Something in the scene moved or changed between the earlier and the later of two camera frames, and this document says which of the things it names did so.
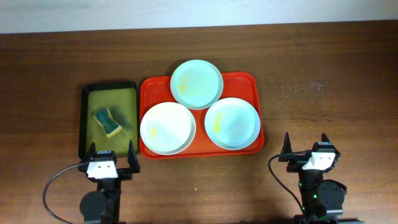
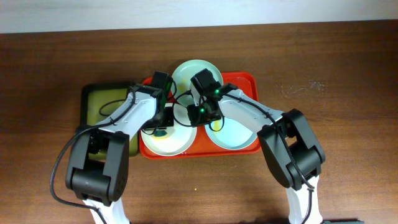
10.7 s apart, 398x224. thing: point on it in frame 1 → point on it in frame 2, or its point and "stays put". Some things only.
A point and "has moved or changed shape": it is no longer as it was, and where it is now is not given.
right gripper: [296, 159] → [194, 121]
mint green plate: [196, 84] stays put
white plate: [168, 129] stays put
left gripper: [125, 171] → [163, 121]
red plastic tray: [157, 89] stays put
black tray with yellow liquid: [108, 117] stays put
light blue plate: [232, 123] stays put
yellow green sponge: [110, 127] has moved or changed shape
